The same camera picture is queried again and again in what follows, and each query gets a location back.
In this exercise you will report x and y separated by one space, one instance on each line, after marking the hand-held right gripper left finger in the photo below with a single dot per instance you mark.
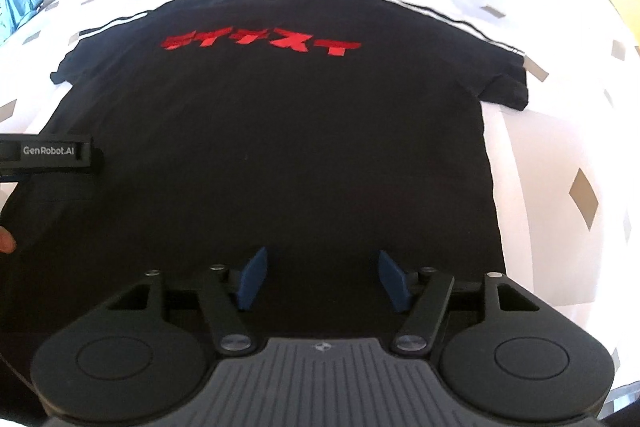
252 279

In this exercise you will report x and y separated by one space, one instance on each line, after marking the person's left hand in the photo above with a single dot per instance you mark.
5 242

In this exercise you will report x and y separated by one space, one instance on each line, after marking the black white-striped t-shirt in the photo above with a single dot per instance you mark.
275 132

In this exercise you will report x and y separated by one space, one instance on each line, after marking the yellow board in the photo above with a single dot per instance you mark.
622 2

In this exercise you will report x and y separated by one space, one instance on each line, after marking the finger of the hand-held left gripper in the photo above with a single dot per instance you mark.
50 152

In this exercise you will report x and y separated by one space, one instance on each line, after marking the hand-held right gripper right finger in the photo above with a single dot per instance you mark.
395 279

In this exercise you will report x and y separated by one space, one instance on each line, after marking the grey white checkered tablecloth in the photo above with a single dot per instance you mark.
550 132

